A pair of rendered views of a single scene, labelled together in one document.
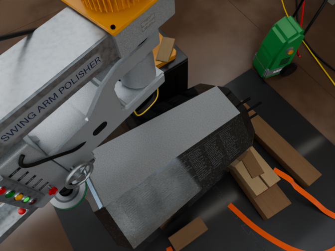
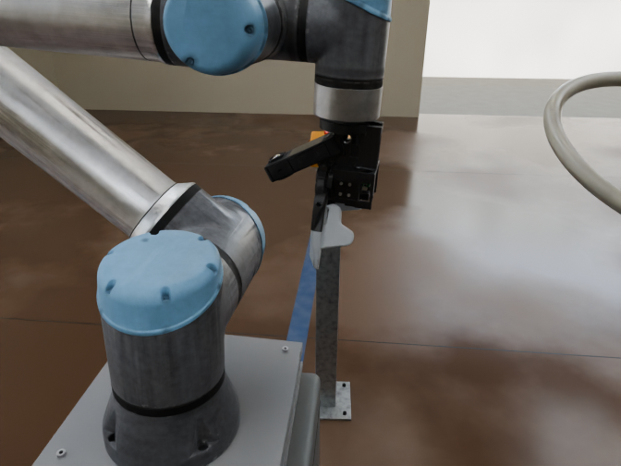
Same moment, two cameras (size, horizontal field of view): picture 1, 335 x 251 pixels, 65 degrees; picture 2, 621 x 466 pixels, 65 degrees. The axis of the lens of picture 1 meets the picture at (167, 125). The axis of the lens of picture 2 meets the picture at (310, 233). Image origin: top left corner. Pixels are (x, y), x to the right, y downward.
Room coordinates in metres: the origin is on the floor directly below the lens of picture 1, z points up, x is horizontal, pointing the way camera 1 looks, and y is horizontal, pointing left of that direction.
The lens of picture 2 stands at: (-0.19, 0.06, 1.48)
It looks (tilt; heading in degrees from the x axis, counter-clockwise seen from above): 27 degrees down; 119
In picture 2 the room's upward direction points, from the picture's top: straight up
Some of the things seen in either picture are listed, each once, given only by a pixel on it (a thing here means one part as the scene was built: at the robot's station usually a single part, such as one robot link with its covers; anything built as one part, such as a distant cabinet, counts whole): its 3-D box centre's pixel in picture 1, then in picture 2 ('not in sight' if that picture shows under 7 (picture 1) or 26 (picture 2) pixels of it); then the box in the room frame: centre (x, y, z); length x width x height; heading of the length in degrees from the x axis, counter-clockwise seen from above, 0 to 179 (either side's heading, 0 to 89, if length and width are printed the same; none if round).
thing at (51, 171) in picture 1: (38, 151); not in sight; (0.47, 0.55, 1.36); 0.36 x 0.22 x 0.45; 131
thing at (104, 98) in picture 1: (96, 104); not in sight; (0.66, 0.30, 1.35); 0.74 x 0.23 x 0.49; 131
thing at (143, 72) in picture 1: (133, 61); not in sight; (0.84, 0.11, 1.39); 0.19 x 0.19 x 0.20
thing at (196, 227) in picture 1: (188, 233); not in sight; (0.14, -0.03, 0.07); 0.30 x 0.12 x 0.12; 115
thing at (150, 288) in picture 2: not in sight; (167, 310); (-0.61, 0.43, 1.10); 0.17 x 0.15 x 0.18; 110
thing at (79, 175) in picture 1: (74, 170); not in sight; (0.40, 0.44, 1.24); 0.15 x 0.10 x 0.15; 131
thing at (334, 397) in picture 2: not in sight; (327, 286); (-0.84, 1.36, 0.54); 0.20 x 0.20 x 1.09; 27
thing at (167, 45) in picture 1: (165, 49); not in sight; (1.42, -0.07, 0.80); 0.20 x 0.10 x 0.05; 156
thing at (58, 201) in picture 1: (67, 188); not in sight; (0.41, 0.61, 0.92); 0.21 x 0.21 x 0.01
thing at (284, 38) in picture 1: (283, 37); not in sight; (1.68, -1.20, 0.43); 0.35 x 0.35 x 0.87; 12
